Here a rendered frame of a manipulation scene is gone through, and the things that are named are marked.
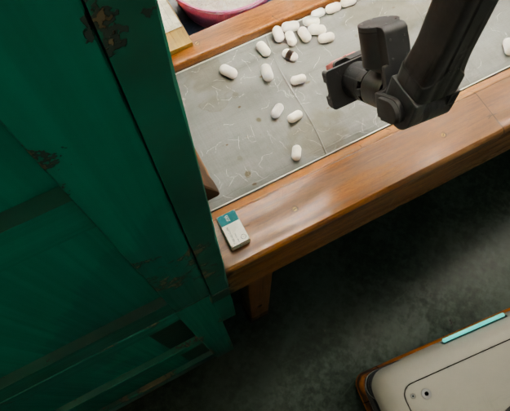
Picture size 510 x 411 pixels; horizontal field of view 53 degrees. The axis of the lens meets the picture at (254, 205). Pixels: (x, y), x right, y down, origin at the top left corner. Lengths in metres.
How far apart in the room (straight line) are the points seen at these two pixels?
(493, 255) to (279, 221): 1.06
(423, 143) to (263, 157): 0.30
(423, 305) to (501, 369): 0.36
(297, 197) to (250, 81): 0.27
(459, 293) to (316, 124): 0.92
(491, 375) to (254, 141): 0.84
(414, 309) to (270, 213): 0.89
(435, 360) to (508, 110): 0.64
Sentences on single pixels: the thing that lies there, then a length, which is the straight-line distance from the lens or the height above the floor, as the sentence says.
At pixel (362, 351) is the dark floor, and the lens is 1.65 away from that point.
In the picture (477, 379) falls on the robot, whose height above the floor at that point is 0.28.
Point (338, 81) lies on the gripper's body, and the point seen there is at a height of 0.93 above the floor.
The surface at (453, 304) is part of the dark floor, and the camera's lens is 1.74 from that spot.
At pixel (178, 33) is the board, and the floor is 0.78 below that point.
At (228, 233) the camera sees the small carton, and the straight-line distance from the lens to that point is 0.87.
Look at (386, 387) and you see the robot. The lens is 1.37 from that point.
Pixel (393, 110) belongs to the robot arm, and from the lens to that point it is 0.69.
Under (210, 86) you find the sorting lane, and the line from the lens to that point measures 1.05.
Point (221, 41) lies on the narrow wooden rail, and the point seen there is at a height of 0.76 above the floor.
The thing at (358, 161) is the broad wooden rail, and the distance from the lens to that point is 0.96.
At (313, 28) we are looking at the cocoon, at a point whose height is 0.76.
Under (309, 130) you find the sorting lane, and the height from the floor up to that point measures 0.74.
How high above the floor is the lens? 1.61
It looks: 69 degrees down
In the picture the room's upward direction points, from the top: 1 degrees counter-clockwise
